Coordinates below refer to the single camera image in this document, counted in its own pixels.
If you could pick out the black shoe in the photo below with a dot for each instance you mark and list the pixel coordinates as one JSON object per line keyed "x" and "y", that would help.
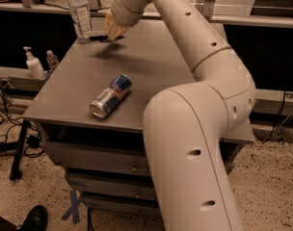
{"x": 36, "y": 220}

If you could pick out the middle grey drawer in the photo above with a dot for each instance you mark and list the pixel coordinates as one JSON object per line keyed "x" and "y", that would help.
{"x": 120, "y": 185}

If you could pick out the clear plastic water bottle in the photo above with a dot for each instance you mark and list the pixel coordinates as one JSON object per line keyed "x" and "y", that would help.
{"x": 80, "y": 14}

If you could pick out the white pump dispenser bottle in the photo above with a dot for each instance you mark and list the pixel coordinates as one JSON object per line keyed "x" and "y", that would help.
{"x": 33, "y": 64}

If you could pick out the black stand leg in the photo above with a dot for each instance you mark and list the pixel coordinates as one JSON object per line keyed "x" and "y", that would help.
{"x": 16, "y": 173}

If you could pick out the blue silver energy drink can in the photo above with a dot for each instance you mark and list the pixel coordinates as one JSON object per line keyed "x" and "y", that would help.
{"x": 110, "y": 98}

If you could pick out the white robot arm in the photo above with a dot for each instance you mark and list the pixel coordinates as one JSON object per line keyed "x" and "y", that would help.
{"x": 183, "y": 125}

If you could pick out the small clear bottle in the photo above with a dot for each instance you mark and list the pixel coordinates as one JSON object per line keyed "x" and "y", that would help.
{"x": 52, "y": 60}

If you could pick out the grey drawer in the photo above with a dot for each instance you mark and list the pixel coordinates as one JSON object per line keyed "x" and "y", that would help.
{"x": 97, "y": 158}
{"x": 140, "y": 208}
{"x": 120, "y": 185}

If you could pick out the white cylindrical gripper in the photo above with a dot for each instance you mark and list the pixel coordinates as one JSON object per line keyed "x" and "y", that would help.
{"x": 119, "y": 12}

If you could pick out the bottom grey drawer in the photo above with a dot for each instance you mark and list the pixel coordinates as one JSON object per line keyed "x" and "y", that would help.
{"x": 140, "y": 208}

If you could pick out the top grey drawer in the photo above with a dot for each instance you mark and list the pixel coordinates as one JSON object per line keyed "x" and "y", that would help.
{"x": 97, "y": 158}

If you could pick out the grey drawer cabinet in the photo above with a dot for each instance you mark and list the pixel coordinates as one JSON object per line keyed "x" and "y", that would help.
{"x": 138, "y": 131}

